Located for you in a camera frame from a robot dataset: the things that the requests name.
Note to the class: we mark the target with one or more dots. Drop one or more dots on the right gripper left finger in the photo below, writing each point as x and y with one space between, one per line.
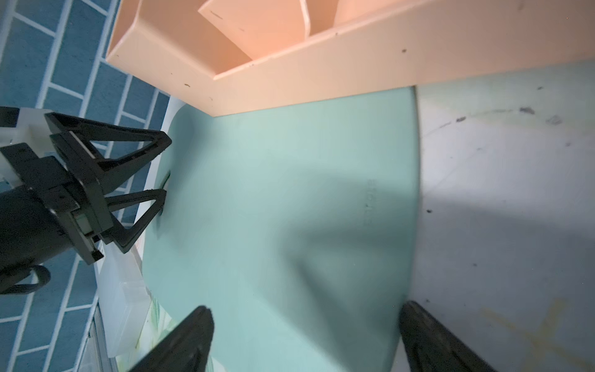
186 348

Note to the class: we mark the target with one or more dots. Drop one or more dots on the peach desk file organizer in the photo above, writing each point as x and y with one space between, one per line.
229 57

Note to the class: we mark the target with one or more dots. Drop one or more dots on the clear plastic box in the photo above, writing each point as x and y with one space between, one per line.
124 300

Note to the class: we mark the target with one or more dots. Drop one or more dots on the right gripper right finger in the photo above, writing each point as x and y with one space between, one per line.
430 346

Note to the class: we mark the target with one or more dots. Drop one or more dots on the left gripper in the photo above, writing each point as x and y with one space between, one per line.
60 186

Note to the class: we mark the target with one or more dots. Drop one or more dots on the green cutting board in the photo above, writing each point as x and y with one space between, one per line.
296 226

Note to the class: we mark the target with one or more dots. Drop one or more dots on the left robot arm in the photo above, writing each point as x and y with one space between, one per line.
119 219

